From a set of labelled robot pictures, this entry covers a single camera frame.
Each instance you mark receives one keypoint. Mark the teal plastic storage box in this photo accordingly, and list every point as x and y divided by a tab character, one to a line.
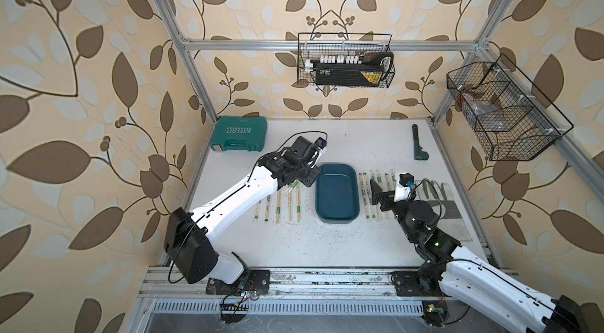
337	194

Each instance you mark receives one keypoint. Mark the green plastic tool case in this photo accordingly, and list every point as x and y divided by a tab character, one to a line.
239	133

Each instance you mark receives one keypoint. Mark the black wire basket back wall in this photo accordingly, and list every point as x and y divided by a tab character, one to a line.
343	48

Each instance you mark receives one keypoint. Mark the black power supply box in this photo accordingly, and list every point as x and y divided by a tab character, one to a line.
349	75

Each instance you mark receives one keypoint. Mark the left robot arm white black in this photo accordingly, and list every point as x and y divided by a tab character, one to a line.
191	234

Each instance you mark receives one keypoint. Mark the plastic bag in basket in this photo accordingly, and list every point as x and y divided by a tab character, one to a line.
482	110

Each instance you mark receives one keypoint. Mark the green black hand tool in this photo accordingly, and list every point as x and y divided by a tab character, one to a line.
419	153

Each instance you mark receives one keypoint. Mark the black wire basket right wall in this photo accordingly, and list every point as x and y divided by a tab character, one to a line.
531	121

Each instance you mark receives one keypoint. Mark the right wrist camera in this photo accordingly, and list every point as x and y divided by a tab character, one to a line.
404	187

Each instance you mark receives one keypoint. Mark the chopsticks pair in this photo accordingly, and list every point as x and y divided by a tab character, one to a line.
278	207
366	202
291	187
377	177
389	187
298	203
257	211
393	178
267	210

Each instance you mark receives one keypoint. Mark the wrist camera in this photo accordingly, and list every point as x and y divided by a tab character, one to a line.
319	145
404	187

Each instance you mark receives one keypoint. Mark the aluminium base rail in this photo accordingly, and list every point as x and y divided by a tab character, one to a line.
294	291

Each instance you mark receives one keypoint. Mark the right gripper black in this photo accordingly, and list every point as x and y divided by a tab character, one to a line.
379	195

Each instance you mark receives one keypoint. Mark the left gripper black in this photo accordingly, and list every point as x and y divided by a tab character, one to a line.
309	183

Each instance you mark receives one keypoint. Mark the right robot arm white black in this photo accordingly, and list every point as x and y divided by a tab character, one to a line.
456	271

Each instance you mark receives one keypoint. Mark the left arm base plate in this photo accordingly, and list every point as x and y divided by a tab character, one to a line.
238	283

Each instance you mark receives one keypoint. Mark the black wire basket wall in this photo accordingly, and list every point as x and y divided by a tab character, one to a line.
343	48
531	121

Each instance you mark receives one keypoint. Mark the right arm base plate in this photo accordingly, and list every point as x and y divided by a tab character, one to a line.
415	283

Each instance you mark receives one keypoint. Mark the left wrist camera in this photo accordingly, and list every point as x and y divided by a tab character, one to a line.
319	145

